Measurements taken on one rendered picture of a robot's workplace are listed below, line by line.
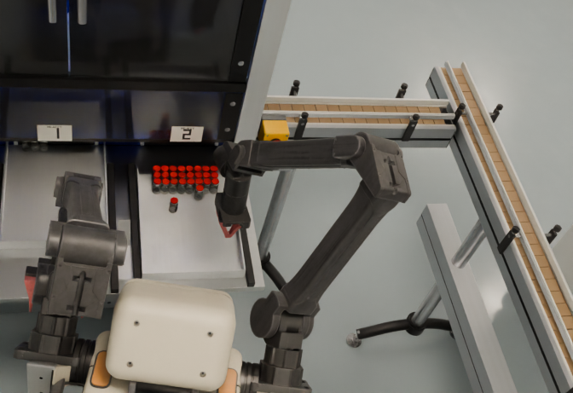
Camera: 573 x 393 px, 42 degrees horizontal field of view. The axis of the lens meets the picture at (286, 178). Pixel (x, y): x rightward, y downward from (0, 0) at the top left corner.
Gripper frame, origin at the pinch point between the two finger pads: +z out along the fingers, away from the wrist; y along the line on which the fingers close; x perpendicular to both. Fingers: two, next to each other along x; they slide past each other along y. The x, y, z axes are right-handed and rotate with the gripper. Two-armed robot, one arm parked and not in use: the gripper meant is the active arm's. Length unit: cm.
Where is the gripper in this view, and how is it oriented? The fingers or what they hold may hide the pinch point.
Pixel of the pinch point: (228, 234)
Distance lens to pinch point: 178.8
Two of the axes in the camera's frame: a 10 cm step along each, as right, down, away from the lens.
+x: -9.5, 0.3, -3.0
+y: -2.5, -6.6, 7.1
